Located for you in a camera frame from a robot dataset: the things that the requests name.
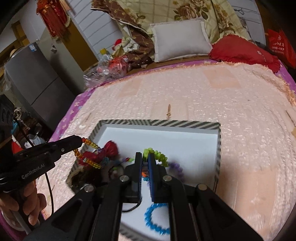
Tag purple printed bed sheet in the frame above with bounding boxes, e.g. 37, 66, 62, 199
0, 59, 296, 241

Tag black cable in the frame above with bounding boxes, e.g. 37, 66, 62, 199
16, 118, 55, 214
121, 196, 142, 212

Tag amber bead bracelet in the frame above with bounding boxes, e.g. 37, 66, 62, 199
73, 137, 109, 168

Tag black white striped box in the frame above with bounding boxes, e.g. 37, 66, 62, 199
66, 119, 222, 241

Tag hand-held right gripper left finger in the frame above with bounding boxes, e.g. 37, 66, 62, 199
23, 152, 142, 241

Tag clear plastic bags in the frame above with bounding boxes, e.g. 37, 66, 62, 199
83, 49, 130, 88

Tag grey refrigerator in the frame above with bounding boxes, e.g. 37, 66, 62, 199
5, 42, 67, 132

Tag red hanging tassel ornament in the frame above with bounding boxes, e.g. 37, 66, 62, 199
37, 0, 71, 40

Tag pink textured blanket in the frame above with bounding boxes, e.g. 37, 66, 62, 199
36, 60, 296, 241

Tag red shopping bag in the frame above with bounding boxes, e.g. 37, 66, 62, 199
265, 28, 296, 69

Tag dark brown scrunchie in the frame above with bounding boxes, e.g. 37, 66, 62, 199
69, 167, 109, 188

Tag multicolour bead bracelet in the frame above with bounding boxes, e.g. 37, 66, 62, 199
112, 156, 151, 187

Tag purple bead bracelet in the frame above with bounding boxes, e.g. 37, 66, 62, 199
168, 162, 184, 183

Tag person's left hand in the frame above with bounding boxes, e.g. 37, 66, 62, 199
0, 181, 47, 232

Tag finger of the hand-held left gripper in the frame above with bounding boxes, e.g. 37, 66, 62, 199
45, 135, 85, 163

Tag blue bead bracelet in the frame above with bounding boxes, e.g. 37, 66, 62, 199
144, 203, 171, 234

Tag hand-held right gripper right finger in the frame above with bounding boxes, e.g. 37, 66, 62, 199
147, 153, 264, 241

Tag white pillow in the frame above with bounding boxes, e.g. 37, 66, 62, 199
150, 19, 213, 63

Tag red fringed pillow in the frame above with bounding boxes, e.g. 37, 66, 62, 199
209, 35, 281, 73

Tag red satin hair bow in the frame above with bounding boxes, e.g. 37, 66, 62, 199
79, 140, 119, 172

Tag green bead bracelet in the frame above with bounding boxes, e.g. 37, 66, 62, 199
142, 148, 168, 167

